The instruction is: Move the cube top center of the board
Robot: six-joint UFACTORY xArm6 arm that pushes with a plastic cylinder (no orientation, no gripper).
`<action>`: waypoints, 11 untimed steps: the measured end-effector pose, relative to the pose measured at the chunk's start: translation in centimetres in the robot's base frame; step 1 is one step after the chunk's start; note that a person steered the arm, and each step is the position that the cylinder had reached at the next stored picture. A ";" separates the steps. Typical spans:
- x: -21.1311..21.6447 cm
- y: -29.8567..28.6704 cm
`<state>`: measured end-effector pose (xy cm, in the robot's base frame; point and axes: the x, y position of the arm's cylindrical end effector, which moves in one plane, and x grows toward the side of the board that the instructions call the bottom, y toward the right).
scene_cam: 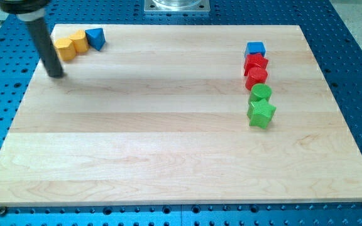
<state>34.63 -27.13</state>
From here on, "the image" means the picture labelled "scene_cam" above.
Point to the blue triangle block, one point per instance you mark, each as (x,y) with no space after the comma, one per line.
(96,38)

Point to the blue cube block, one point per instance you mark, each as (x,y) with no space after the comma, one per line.
(255,47)

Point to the red cylinder block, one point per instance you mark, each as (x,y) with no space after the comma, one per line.
(255,75)

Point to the yellow pentagon block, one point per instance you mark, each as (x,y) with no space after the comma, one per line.
(80,41)

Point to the yellow hexagon block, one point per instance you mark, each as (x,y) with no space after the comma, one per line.
(65,49)

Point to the green cylinder block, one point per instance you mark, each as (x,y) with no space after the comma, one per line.
(259,92)

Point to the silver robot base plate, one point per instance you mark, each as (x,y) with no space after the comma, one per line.
(153,6)

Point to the green star block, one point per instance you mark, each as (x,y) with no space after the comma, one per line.
(260,113)

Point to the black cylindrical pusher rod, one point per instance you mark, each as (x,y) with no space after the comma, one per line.
(37,28)

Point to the left board clamp screw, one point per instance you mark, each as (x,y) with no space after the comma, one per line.
(3,211)

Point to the red star block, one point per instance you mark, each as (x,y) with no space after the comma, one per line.
(254,60)

